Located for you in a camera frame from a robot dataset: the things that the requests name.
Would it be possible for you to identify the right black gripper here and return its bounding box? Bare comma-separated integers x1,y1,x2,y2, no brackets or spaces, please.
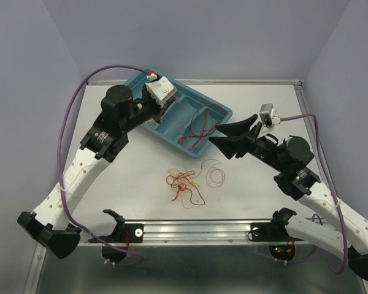
209,113,286,172

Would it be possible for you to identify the separated red wire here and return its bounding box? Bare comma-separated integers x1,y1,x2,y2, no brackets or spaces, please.
177,104,229,151

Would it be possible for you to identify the red yellow wire bundle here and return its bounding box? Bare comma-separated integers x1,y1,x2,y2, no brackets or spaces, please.
165,159,227,211

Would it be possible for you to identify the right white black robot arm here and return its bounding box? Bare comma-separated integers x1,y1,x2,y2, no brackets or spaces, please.
209,115,368,282

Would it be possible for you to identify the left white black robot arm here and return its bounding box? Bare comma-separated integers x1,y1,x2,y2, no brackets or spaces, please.
17,81,176,259

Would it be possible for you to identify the teal plastic compartment tray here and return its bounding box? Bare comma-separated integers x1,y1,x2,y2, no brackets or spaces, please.
141,77,232,158

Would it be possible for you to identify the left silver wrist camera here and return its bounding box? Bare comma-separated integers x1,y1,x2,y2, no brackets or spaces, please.
145,74,177,108

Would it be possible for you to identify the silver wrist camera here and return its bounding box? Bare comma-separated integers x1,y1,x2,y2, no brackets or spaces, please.
145,74,177,108
259,103,281,137

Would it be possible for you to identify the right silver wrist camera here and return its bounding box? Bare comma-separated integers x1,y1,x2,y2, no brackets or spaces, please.
259,103,281,137

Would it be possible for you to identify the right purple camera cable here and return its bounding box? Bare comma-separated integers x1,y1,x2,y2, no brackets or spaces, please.
275,113,349,274

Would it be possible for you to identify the purple camera cable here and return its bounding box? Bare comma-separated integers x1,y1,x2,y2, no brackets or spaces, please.
275,113,349,274
55,64,157,267

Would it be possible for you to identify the aluminium table edge frame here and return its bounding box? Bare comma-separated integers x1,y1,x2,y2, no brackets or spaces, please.
85,78,338,197

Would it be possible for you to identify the aluminium front mounting rail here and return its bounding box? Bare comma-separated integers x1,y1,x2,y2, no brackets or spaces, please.
38,217,313,246

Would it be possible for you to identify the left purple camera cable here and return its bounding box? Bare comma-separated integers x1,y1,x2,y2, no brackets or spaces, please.
55,64,157,267

